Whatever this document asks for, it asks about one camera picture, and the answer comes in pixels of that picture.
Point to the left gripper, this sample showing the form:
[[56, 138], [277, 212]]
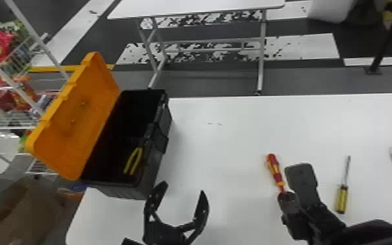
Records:
[[163, 236]]

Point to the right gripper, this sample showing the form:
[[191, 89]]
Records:
[[319, 222]]

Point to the red screwdriver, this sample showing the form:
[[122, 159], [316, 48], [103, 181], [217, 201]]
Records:
[[274, 171]]

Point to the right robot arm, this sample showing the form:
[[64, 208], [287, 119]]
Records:
[[377, 234]]

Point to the yellow screwdriver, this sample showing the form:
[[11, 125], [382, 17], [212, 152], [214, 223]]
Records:
[[342, 198]]

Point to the black tool box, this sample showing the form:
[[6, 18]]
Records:
[[69, 116]]

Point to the cardboard box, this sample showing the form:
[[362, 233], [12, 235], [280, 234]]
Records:
[[14, 219]]

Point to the white side table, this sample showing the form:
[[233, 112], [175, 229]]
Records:
[[196, 7]]

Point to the red snack packet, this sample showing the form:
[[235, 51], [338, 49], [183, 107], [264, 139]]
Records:
[[0, 44]]

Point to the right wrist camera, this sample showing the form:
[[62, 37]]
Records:
[[302, 181]]

